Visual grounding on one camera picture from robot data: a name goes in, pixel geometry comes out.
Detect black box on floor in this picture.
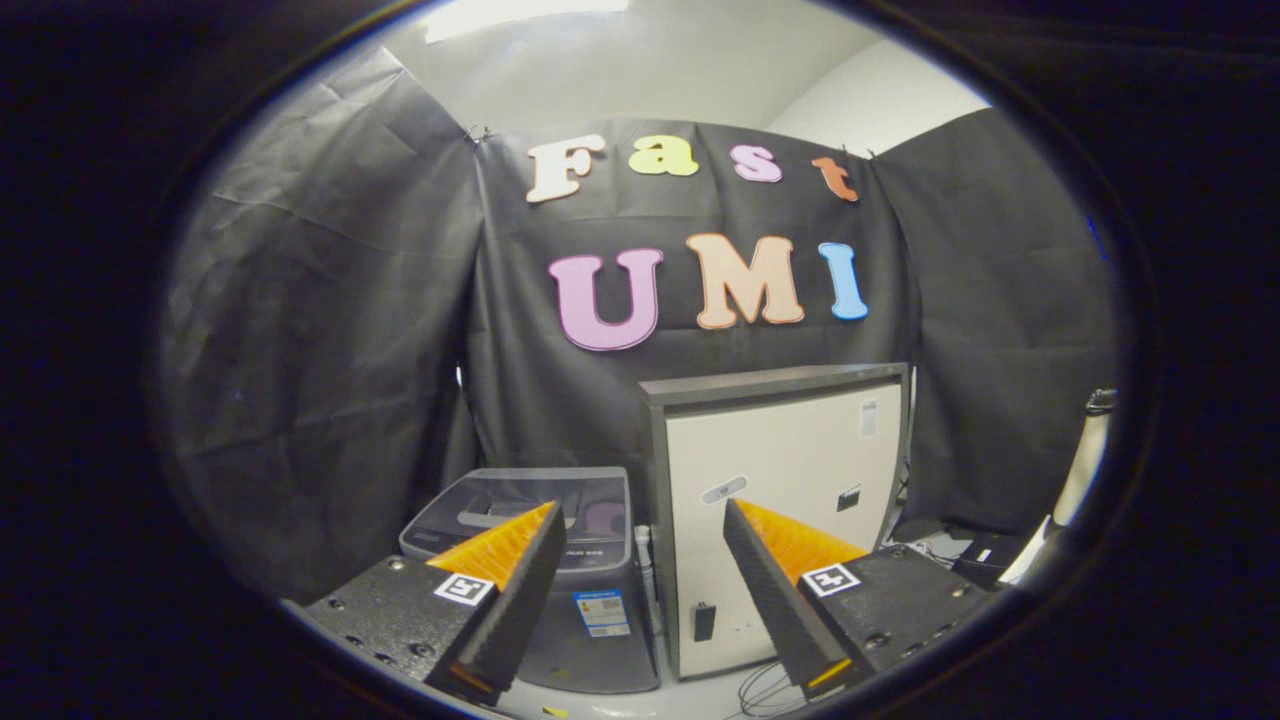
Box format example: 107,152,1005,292
950,532,1032,592

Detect beige cabinet with dark frame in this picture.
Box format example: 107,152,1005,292
639,362,912,682

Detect black backdrop cloth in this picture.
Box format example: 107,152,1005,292
160,45,1119,607

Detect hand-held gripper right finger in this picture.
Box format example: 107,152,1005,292
722,498,999,702

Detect white pole with dark cap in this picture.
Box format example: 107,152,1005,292
1000,387,1119,587

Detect grey washing machine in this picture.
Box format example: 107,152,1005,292
398,466,662,696

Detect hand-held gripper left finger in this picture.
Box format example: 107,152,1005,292
300,500,568,708

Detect black floor cables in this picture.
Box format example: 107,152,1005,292
737,659,801,720

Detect white washing machine hose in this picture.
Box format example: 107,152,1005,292
634,524,662,643

